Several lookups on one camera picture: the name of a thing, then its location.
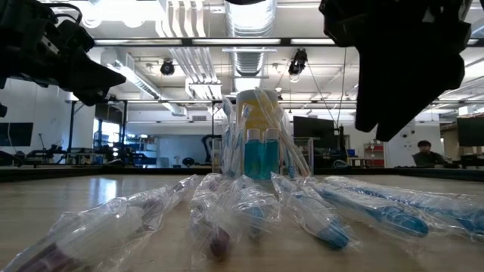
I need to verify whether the white pillar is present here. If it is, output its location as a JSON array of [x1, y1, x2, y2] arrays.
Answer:
[[381, 130, 419, 169]]

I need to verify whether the person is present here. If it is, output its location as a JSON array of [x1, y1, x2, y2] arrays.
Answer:
[[411, 140, 461, 169]]

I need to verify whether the black wall screen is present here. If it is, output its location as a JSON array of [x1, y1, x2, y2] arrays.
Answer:
[[0, 122, 34, 147]]

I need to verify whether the yellow-label wipes canister white lid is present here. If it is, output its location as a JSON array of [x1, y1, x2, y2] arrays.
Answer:
[[234, 88, 283, 178]]

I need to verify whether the black hanging camera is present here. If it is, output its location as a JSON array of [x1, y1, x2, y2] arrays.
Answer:
[[160, 58, 176, 76], [287, 48, 309, 76]]

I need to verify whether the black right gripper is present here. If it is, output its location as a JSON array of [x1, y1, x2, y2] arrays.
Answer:
[[319, 0, 473, 142]]

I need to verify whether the silver ventilation duct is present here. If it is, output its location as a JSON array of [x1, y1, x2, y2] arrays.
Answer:
[[225, 0, 279, 79]]

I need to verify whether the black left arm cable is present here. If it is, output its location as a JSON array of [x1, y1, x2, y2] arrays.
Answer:
[[47, 2, 83, 23]]

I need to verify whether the clear acrylic holder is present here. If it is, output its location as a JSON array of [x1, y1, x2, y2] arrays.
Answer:
[[210, 135, 315, 181]]

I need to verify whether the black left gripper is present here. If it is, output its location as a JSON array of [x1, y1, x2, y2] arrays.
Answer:
[[26, 0, 127, 108]]

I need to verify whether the red shelf unit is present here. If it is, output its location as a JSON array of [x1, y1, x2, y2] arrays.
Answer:
[[363, 141, 386, 168]]

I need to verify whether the teal mouthwash bottle white cap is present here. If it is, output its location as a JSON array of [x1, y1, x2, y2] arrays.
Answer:
[[263, 128, 281, 181], [244, 128, 264, 181]]

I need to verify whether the black desk monitor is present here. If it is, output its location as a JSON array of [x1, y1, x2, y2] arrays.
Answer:
[[456, 116, 484, 148], [293, 115, 337, 139]]

